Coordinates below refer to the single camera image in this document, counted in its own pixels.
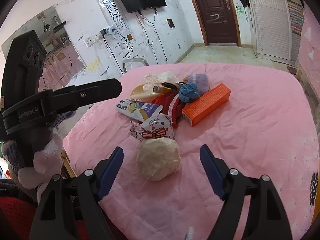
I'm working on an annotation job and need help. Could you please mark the cream paper ball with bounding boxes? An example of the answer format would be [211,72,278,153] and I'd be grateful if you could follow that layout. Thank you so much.
[136,137,181,181]

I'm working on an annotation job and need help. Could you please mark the milk powder packet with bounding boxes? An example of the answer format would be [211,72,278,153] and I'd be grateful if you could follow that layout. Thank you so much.
[115,99,163,122]

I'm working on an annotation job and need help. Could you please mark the cream round hair brush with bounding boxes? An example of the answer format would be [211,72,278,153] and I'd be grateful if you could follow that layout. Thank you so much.
[129,83,168,103]

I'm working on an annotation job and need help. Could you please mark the floral snack wrapper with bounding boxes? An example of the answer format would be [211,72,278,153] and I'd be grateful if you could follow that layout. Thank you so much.
[130,113,175,141]

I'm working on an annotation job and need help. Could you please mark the white tissue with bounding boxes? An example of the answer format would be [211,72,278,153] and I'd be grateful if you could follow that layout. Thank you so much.
[143,71,179,90]

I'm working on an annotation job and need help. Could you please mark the orange cardboard box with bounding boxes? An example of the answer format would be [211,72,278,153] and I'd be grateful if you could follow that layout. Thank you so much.
[182,83,231,127]

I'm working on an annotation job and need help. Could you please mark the red striped sock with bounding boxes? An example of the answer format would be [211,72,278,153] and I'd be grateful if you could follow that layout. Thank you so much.
[151,93,185,128]

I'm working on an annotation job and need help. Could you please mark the blue knitted sock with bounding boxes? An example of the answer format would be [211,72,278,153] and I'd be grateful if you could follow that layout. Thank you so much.
[178,82,200,103]

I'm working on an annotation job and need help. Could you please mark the purple knitted sock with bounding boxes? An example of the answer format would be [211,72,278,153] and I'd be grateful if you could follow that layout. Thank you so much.
[183,73,209,96]

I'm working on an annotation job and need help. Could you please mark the left white gloved hand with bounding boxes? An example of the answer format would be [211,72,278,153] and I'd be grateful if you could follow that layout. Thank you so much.
[1,109,75,203]

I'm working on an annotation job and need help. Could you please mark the eye chart poster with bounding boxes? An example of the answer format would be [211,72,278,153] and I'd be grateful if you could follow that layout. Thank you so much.
[97,0,135,43]

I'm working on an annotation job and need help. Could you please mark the white louvered wardrobe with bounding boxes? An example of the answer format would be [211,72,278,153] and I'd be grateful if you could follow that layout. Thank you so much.
[248,0,302,66]

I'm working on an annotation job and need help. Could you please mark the pink patterned hanging sheet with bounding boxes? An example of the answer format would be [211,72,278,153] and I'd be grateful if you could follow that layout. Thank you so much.
[298,2,319,98]

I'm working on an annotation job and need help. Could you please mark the dark brown door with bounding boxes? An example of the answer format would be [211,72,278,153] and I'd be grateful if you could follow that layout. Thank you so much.
[184,0,241,47]

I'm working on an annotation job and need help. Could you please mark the wall mirror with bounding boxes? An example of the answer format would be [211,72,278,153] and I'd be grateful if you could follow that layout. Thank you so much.
[1,7,85,90]

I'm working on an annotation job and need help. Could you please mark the grey metal chair frame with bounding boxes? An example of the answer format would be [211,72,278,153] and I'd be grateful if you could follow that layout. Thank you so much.
[121,57,149,73]

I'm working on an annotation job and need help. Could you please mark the white wall power sockets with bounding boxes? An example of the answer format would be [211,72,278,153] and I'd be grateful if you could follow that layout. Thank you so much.
[84,25,117,47]

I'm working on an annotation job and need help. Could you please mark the colourful wall chart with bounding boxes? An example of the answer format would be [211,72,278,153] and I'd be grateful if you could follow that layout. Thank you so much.
[287,0,304,36]

